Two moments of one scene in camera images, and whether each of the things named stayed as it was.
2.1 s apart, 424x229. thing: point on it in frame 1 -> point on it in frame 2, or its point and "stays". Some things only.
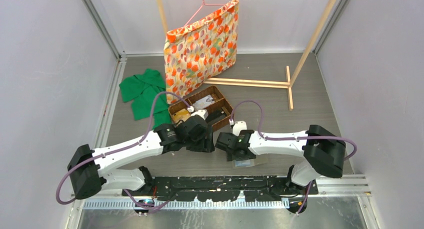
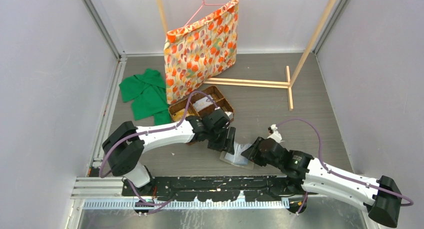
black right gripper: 231,156 -> 252,153
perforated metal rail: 127,205 stays
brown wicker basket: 211,100 stays
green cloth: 142,89 stays
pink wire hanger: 199,8 stays
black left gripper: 206,144 -> 229,146
